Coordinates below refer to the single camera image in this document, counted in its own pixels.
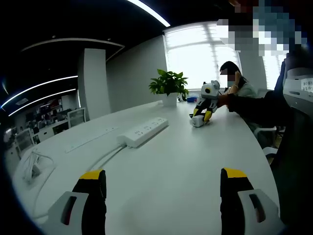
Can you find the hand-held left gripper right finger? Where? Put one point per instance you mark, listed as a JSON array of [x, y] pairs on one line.
[[232, 203]]

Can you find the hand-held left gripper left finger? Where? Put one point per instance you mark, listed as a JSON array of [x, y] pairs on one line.
[[93, 203]]

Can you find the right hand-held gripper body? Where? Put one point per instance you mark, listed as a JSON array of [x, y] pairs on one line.
[[210, 94]]

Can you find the white charger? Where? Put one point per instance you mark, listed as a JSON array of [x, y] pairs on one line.
[[197, 121]]

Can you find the white power strip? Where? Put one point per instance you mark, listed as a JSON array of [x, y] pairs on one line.
[[143, 132]]

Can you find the white desk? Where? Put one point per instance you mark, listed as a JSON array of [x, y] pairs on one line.
[[171, 159]]

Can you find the flat white desk socket panel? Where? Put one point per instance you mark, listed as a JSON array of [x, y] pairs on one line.
[[90, 139]]

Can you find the person's right hand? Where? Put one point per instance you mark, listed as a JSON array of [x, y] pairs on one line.
[[223, 101]]

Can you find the green potted plant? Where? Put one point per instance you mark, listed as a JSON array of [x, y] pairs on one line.
[[168, 85]]

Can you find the white mesh office chair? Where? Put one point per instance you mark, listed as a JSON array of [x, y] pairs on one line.
[[76, 117]]

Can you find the white grey worn device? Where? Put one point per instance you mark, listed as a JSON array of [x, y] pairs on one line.
[[298, 83]]

